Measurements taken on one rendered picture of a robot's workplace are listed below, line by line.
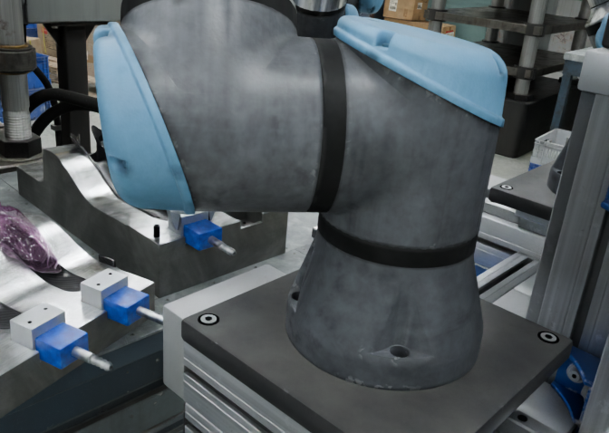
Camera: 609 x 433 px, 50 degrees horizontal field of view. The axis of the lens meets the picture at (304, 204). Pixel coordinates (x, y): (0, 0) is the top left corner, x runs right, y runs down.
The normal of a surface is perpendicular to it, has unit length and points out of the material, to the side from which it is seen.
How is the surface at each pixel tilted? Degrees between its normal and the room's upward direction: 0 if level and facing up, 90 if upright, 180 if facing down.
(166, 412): 90
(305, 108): 64
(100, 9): 90
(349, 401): 0
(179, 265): 90
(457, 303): 72
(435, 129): 88
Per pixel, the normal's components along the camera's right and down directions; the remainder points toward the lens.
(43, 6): 0.70, 0.32
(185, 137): 0.17, 0.29
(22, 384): 0.88, 0.25
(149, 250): -0.71, 0.22
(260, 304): 0.08, -0.92
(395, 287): -0.09, 0.11
